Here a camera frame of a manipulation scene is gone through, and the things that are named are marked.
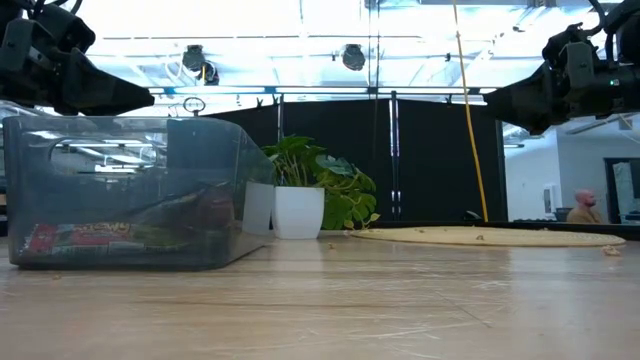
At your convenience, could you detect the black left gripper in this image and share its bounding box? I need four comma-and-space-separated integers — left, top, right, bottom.
0, 18, 155, 117

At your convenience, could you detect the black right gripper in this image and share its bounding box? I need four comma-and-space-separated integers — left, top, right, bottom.
483, 42, 616, 135

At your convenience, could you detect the translucent grey plastic bin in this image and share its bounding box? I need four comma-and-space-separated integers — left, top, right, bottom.
2, 115, 277, 271
166, 117, 242, 201

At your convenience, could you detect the person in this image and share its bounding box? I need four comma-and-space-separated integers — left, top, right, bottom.
564, 187, 606, 225

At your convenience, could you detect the small black ceiling fixture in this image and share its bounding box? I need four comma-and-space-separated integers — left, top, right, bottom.
201, 60, 221, 86

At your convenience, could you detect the black partition screen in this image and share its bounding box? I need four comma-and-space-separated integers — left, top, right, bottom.
204, 98, 507, 225

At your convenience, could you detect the dark glass door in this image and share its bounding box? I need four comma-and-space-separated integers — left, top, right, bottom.
603, 157, 640, 225

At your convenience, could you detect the green plant in white pot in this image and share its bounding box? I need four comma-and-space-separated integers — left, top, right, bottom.
260, 133, 382, 240

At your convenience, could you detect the yellow hanging cable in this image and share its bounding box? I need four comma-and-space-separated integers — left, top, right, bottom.
452, 0, 490, 224

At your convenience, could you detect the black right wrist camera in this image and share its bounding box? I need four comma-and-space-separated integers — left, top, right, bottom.
542, 22, 604, 64

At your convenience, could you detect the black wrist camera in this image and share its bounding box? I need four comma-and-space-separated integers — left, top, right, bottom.
542, 22, 604, 64
30, 3, 97, 54

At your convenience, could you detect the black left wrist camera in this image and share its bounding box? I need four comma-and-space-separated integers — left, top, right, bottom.
30, 3, 97, 54

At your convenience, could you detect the white wall dispenser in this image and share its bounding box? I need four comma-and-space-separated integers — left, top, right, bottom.
543, 182, 562, 214

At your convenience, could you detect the metal ring on post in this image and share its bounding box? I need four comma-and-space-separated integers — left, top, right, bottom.
182, 96, 207, 119

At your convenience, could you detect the black metal table frame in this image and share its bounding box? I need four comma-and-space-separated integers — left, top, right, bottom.
372, 220, 640, 241

